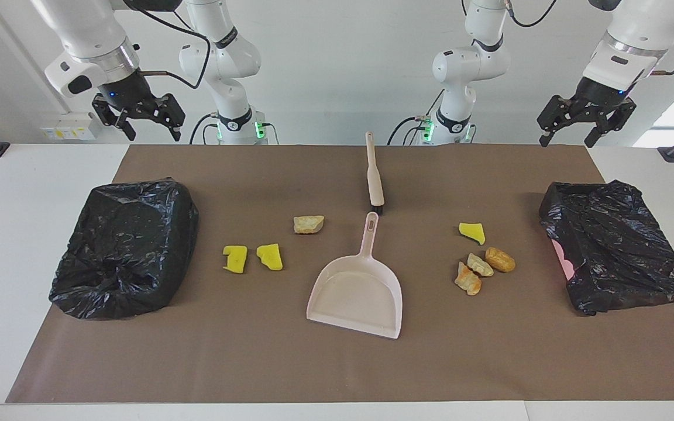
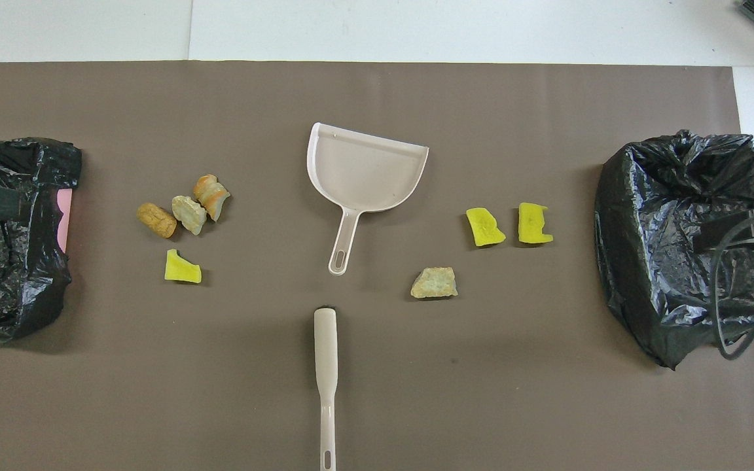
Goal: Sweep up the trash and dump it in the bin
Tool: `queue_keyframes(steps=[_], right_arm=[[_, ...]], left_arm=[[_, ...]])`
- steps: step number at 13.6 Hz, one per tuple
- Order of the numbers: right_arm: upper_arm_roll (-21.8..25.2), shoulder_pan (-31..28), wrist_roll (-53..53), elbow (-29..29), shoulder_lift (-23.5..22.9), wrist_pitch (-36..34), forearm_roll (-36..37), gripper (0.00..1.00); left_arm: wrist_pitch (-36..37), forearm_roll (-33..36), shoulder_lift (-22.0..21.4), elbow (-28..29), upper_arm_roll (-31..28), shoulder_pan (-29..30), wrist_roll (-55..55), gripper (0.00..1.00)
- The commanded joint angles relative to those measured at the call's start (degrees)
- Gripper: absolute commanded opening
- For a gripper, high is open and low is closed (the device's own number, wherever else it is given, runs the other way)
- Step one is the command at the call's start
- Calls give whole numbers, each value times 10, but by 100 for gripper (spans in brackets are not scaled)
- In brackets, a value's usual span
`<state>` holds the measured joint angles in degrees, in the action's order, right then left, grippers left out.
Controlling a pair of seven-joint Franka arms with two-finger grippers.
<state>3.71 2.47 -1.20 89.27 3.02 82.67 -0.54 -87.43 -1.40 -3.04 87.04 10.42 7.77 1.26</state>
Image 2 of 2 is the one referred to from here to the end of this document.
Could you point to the brown bread roll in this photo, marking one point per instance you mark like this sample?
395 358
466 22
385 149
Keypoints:
156 220

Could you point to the notched yellow sponge piece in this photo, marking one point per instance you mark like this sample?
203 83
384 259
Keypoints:
533 224

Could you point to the pale dumpling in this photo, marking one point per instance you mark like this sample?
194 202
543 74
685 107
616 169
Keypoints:
189 214

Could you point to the yellow sponge wedge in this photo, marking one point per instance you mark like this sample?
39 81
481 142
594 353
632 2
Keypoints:
182 269

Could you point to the orange striped croissant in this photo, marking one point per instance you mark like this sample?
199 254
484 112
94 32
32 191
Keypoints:
211 196

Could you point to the yellow sponge chunk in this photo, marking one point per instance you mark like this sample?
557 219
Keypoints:
485 229

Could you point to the beige plastic dustpan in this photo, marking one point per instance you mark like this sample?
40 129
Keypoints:
364 170

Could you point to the black plastic trash bag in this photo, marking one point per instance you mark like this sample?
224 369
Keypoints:
10 281
652 261

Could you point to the pink bin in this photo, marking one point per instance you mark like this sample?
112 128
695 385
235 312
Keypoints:
65 219

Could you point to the brown paper table mat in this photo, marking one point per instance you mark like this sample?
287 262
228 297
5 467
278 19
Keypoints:
482 392

